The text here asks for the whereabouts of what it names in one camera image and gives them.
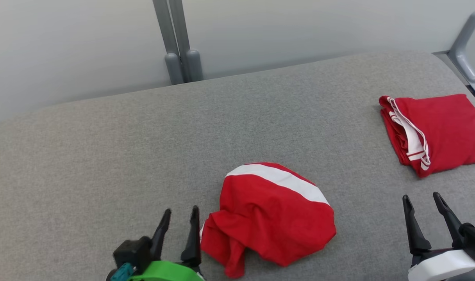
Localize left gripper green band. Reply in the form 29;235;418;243
106;205;205;281

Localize grey angled metal bracket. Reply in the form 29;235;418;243
448;0;475;94

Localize grey metal post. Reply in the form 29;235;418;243
152;0;184;85
168;0;204;83

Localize red shorts with white stripe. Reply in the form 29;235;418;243
200;162;337;279

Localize red Bulls 23 jersey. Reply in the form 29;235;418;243
379;94;475;178

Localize grey fabric sofa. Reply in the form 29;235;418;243
0;51;475;281

